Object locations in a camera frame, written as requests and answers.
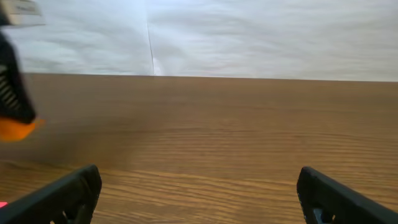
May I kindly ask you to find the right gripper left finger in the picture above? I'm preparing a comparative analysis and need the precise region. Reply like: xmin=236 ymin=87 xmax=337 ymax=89
xmin=0 ymin=164 xmax=103 ymax=224

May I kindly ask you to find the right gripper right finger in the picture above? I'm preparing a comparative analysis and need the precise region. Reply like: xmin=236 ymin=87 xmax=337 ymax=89
xmin=296 ymin=166 xmax=398 ymax=224

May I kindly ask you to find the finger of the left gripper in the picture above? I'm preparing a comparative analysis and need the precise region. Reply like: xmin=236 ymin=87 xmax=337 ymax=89
xmin=0 ymin=30 xmax=37 ymax=125

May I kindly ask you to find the orange cube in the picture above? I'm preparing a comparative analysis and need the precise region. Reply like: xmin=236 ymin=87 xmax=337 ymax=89
xmin=0 ymin=117 xmax=45 ymax=143

